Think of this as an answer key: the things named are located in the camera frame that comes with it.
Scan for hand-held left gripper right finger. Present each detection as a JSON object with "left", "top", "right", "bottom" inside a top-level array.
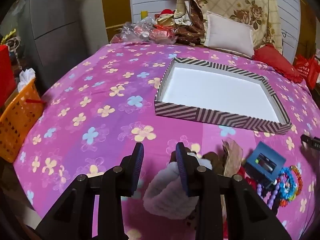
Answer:
[{"left": 175, "top": 142, "right": 292, "bottom": 240}]

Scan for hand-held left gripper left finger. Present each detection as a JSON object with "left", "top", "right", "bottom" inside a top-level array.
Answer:
[{"left": 35, "top": 142, "right": 145, "bottom": 240}]

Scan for white fluffy scrunchie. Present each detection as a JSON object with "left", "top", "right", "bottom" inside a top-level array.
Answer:
[{"left": 143, "top": 159, "right": 213, "bottom": 218}]

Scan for brown scrunchie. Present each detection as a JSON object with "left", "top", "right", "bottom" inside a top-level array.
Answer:
[{"left": 170, "top": 151, "right": 225, "bottom": 176}]

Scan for rainbow plastic bracelet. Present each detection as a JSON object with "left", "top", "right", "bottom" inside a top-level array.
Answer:
[{"left": 280, "top": 164, "right": 304, "bottom": 207}]

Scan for blue bead bracelet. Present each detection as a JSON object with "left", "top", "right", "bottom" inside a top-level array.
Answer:
[{"left": 277, "top": 166, "right": 296, "bottom": 200}]

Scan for blue hair claw clip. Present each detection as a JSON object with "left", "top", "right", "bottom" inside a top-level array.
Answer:
[{"left": 244, "top": 141, "right": 287, "bottom": 188}]

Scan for tan leopard hair bow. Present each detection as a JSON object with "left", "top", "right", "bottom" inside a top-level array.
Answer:
[{"left": 221, "top": 139, "right": 244, "bottom": 178}]

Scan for purple bead bracelet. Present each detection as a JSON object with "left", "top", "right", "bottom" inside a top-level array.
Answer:
[{"left": 256, "top": 177, "right": 282, "bottom": 208}]

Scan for red velvet hair bow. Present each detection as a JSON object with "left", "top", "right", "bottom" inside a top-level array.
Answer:
[{"left": 236, "top": 166, "right": 259, "bottom": 193}]

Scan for striped shallow cardboard box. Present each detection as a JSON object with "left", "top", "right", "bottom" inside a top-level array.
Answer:
[{"left": 154, "top": 57, "right": 292, "bottom": 135}]

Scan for pink flowered bedspread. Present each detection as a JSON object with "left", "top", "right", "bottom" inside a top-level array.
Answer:
[{"left": 12, "top": 42, "right": 320, "bottom": 240}]

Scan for red shopping bag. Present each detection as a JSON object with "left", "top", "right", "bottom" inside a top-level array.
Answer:
[{"left": 294, "top": 54, "right": 320, "bottom": 90}]

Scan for red frilled cushion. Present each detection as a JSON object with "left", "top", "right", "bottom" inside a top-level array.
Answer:
[{"left": 252, "top": 44, "right": 304, "bottom": 83}]

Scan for orange plastic basket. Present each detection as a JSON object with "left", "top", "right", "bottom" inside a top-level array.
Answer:
[{"left": 0, "top": 78, "right": 46, "bottom": 163}]

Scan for white pillow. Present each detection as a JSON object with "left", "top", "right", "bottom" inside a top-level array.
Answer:
[{"left": 204, "top": 11, "right": 255, "bottom": 58}]

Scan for red wrapped package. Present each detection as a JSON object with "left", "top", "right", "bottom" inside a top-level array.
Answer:
[{"left": 150, "top": 26, "right": 177, "bottom": 44}]

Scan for clear plastic bags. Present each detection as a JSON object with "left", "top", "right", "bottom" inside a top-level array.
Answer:
[{"left": 120, "top": 17, "right": 157, "bottom": 43}]

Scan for brown patterned cloth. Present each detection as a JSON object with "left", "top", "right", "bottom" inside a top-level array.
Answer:
[{"left": 174, "top": 0, "right": 208, "bottom": 46}]

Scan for white cloth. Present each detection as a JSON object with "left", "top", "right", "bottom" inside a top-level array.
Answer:
[{"left": 18, "top": 68, "right": 36, "bottom": 92}]

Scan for red hat plush toy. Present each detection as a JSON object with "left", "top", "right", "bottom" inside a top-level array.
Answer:
[{"left": 154, "top": 9, "right": 177, "bottom": 27}]

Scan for red paper bag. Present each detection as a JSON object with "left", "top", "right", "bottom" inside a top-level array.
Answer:
[{"left": 0, "top": 44, "right": 17, "bottom": 108}]

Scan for grey cabinet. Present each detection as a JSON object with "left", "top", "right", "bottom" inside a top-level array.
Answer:
[{"left": 17, "top": 0, "right": 111, "bottom": 90}]

